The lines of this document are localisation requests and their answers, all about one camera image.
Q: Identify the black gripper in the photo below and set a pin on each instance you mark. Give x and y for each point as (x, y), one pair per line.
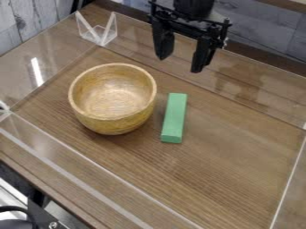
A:
(189, 18)

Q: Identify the green rectangular block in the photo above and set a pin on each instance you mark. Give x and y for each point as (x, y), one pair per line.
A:
(173, 118)

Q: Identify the wooden bowl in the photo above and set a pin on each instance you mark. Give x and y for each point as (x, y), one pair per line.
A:
(112, 98)

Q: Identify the clear acrylic corner bracket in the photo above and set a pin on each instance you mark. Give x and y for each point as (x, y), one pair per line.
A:
(99, 35)

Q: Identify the clear acrylic enclosure wall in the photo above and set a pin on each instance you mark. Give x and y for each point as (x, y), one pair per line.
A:
(235, 174)

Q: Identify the black metal bracket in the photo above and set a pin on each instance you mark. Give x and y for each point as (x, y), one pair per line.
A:
(45, 221)

